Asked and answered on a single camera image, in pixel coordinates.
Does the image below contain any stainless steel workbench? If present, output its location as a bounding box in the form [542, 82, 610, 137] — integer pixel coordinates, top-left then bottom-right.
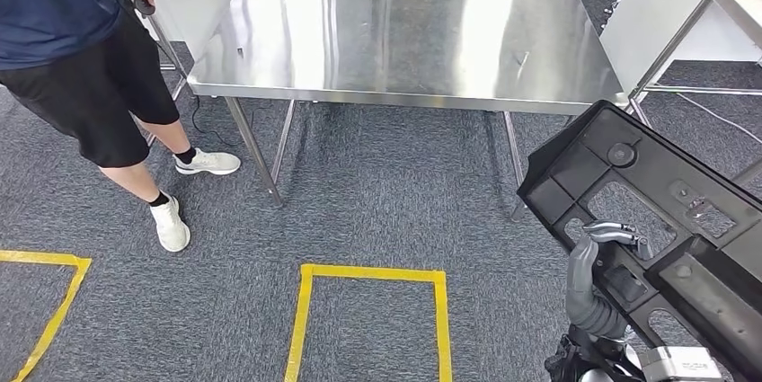
[187, 0, 629, 223]

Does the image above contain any yellow floor tape square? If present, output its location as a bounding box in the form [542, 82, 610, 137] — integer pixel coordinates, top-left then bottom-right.
[0, 250, 93, 382]

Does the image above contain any person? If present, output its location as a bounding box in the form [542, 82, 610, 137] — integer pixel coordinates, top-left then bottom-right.
[0, 0, 243, 253]

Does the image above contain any black plastic plate bracket part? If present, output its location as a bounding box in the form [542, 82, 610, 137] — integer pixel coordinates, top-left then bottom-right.
[516, 99, 762, 382]

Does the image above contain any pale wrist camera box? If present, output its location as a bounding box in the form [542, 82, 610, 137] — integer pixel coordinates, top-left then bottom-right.
[640, 346, 724, 382]

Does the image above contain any black device cable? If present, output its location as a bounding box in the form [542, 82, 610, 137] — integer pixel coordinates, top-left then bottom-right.
[190, 94, 266, 148]

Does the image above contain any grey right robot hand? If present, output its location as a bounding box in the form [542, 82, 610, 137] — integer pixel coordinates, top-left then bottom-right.
[565, 221, 655, 322]

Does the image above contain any white floor cable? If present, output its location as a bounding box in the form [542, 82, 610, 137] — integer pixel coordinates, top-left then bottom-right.
[675, 92, 762, 146]

